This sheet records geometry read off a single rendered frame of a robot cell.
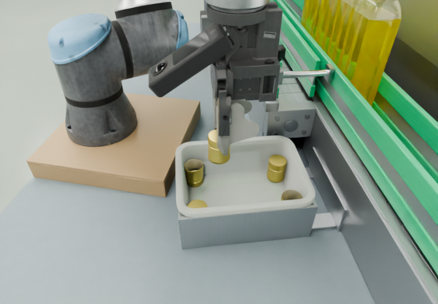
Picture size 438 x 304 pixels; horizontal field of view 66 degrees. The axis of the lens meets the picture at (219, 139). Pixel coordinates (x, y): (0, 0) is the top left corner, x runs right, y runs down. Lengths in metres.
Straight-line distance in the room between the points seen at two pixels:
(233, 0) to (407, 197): 0.32
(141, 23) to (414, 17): 0.51
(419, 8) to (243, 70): 0.42
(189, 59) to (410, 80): 0.52
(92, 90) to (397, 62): 0.64
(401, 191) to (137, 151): 0.47
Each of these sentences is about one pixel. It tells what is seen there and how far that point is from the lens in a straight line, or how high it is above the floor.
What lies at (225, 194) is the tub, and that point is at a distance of 0.63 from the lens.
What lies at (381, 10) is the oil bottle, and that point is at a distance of 0.59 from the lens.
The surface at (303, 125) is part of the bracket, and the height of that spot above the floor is 0.85.
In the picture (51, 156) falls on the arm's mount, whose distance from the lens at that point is 0.75.
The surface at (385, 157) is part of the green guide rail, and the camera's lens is 0.52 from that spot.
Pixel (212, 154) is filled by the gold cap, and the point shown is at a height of 0.90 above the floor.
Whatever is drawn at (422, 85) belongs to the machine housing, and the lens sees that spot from 0.77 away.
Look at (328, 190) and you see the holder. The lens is 0.65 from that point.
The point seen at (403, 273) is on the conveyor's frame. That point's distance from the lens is 0.50.
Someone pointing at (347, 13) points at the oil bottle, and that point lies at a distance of 0.65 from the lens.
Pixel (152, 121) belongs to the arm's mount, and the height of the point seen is 0.79.
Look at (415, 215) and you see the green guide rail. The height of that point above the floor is 0.91.
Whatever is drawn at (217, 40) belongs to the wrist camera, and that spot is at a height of 1.09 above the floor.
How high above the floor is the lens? 1.24
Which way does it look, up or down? 39 degrees down
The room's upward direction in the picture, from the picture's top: straight up
